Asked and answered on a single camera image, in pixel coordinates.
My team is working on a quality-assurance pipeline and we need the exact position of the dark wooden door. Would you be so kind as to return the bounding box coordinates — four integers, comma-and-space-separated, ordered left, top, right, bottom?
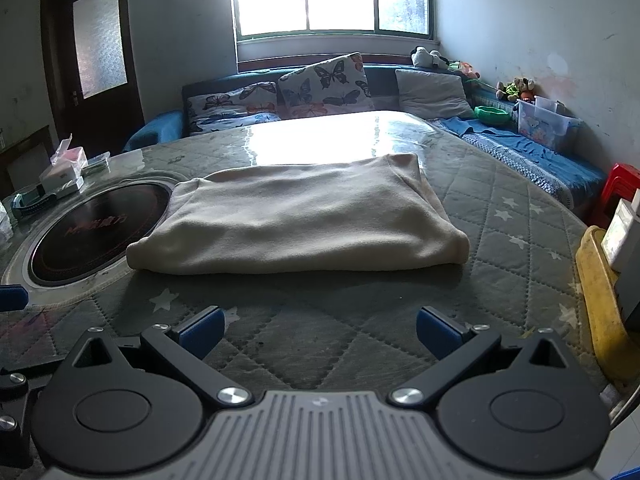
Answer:
40, 0, 146, 153

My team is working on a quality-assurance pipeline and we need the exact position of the flat butterfly print pillow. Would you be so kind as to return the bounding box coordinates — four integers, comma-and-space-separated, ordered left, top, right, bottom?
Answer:
187, 82, 282, 136

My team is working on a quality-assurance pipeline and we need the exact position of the grey cushion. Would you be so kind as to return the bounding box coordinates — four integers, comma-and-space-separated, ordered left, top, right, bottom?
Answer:
395, 68, 475, 120

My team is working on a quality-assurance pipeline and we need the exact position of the small white cardboard box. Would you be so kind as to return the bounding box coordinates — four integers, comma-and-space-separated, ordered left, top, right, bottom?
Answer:
40, 167, 85, 198

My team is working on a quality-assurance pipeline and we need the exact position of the panda plush toy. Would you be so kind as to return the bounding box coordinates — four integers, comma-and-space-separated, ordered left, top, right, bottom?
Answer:
410, 46, 451, 72

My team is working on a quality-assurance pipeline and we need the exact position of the clear plastic storage box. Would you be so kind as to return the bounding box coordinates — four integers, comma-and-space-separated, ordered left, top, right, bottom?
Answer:
515, 96, 583, 152

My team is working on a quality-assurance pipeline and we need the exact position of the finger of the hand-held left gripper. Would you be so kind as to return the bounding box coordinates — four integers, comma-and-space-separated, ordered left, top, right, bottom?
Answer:
0, 370, 37, 468
0, 284, 28, 314

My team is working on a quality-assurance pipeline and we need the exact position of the yellow plastic bin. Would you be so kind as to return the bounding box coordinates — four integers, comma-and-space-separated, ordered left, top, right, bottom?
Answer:
575, 225, 640, 383

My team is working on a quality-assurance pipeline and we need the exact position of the blue sofa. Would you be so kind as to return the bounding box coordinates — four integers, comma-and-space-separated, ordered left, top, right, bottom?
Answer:
122, 62, 608, 213

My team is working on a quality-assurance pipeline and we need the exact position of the red plastic stool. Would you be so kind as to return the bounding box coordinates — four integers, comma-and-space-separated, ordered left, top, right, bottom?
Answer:
597, 162, 640, 216

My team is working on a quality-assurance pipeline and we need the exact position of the large butterfly print pillow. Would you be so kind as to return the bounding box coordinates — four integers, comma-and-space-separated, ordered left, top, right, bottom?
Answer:
276, 52, 375, 120

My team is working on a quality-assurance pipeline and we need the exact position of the orange and green toy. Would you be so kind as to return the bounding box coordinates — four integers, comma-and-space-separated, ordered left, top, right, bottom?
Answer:
450, 60, 481, 81

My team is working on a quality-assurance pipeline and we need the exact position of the blue sofa cover cloth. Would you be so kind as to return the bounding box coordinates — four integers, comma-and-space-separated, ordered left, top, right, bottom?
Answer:
440, 115, 608, 211

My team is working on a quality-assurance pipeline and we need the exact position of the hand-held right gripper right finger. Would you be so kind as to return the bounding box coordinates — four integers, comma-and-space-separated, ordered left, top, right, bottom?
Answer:
389, 306, 576, 407

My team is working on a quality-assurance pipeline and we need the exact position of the green flat packet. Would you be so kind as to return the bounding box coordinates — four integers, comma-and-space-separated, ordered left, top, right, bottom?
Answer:
82, 152, 112, 176

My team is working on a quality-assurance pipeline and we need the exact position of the round black induction cooker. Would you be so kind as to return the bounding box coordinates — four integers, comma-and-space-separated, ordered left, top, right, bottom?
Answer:
2, 175, 176, 303

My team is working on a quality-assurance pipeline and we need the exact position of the beige knit sweater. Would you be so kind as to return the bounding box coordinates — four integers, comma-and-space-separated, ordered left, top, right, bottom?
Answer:
126, 152, 470, 276

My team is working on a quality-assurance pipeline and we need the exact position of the green plastic bowl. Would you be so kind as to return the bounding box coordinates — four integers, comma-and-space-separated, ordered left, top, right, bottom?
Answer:
474, 105, 512, 126

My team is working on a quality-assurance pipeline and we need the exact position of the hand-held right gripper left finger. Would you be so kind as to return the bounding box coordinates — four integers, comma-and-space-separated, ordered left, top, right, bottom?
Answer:
65, 306, 254, 408

